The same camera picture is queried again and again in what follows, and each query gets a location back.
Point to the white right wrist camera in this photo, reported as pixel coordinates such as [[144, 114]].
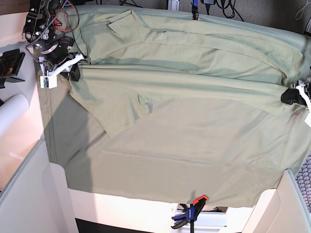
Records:
[[49, 77]]

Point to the orange black clamp top middle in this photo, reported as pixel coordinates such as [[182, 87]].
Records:
[[194, 10]]

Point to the black tablet on stand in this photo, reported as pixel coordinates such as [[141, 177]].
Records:
[[10, 63]]

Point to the white paper roll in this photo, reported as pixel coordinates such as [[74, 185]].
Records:
[[11, 111]]

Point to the blue orange bar clamp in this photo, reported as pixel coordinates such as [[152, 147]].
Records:
[[190, 214]]

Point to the grey-green table cloth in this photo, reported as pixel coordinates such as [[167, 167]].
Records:
[[183, 148]]

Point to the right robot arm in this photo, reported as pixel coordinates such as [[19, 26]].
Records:
[[43, 31]]

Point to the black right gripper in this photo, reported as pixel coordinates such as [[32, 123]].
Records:
[[56, 54]]

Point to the light green T-shirt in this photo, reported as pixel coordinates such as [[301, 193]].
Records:
[[136, 60]]

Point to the patterned mesh object right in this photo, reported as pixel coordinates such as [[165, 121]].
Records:
[[304, 177]]

